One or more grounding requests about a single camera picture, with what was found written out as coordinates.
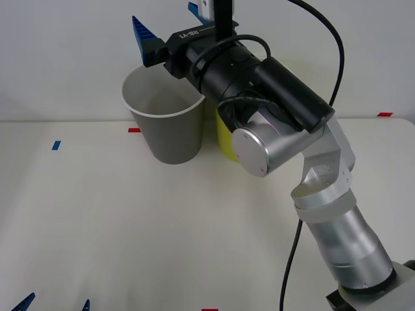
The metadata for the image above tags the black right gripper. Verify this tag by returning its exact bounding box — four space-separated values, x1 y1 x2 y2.
131 1 241 80

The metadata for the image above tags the grey plastic waste bin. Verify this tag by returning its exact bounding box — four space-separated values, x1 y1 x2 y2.
121 64 207 165

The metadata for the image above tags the yellow-green plastic waste bin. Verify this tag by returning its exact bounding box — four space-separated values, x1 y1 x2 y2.
213 108 241 163

